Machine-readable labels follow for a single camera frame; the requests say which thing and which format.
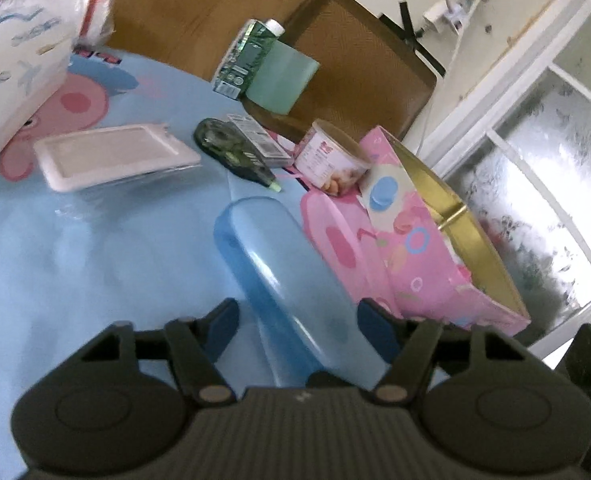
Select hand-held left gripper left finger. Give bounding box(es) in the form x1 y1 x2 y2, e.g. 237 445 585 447
76 297 241 408

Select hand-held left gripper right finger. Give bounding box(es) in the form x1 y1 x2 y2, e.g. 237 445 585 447
356 297 529 408

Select blue plastic case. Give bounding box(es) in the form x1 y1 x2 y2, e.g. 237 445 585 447
213 195 361 386

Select pink tin box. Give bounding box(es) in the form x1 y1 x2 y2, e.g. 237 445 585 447
358 126 531 338

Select cartoon pig printed blanket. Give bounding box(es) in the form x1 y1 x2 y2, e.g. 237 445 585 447
0 45 541 411

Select round nut can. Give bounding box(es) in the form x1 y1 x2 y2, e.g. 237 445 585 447
294 119 372 197

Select dark green correction tape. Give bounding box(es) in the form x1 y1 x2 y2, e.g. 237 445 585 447
193 117 282 193

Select grey printed packet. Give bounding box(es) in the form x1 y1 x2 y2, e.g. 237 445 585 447
226 112 296 168

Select teal cup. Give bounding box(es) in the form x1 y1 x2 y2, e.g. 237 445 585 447
246 42 321 116

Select green drink carton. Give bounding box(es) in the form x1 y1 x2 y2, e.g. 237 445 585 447
212 17 284 98

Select brown chair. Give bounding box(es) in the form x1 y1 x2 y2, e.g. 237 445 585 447
243 0 439 143

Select black tape strip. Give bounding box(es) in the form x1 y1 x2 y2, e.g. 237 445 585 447
380 12 446 78
398 0 419 48

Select white framed frosted window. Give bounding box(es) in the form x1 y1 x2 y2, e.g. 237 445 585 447
420 0 591 351

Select white tissue pack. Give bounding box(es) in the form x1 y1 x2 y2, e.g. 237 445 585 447
0 0 74 186

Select white power adapter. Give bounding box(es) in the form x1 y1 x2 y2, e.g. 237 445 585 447
423 0 491 31

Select white cable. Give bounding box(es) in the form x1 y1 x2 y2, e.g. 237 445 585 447
415 25 463 141

